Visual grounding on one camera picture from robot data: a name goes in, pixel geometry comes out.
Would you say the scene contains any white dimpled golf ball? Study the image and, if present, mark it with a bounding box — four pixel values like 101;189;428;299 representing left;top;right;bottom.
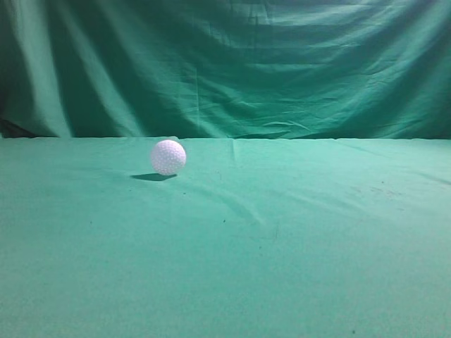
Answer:
150;139;187;176

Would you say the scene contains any green table cloth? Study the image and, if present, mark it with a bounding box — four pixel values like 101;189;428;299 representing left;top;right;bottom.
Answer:
1;138;450;337

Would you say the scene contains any green backdrop cloth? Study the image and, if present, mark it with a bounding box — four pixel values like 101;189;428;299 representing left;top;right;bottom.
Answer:
1;1;450;139

